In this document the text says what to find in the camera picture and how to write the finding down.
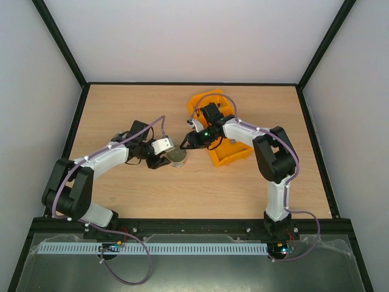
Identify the yellow star candy bin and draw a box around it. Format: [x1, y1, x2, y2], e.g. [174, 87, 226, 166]
[207, 138, 253, 167]

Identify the gold jar lid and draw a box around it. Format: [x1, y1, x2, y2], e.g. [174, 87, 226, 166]
[166, 147, 187, 158]

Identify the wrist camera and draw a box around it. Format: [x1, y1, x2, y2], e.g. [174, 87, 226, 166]
[187, 119, 204, 133]
[151, 137, 174, 155]

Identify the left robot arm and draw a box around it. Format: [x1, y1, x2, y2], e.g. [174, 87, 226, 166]
[41, 120, 174, 228]

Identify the yellow lollipop bin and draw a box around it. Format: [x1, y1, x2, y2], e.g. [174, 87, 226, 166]
[187, 89, 232, 119]

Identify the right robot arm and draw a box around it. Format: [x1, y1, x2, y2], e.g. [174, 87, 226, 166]
[180, 103, 300, 238]

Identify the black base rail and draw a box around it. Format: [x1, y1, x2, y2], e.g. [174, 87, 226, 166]
[30, 216, 353, 241]

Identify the clear glass jar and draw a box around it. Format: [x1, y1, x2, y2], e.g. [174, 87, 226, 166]
[168, 157, 187, 168]

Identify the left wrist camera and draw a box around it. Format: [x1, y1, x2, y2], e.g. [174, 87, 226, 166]
[151, 137, 174, 155]

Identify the grey slotted cable duct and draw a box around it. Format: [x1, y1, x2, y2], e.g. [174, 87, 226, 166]
[37, 242, 268, 256]

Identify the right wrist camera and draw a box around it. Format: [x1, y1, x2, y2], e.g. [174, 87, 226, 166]
[187, 119, 204, 133]

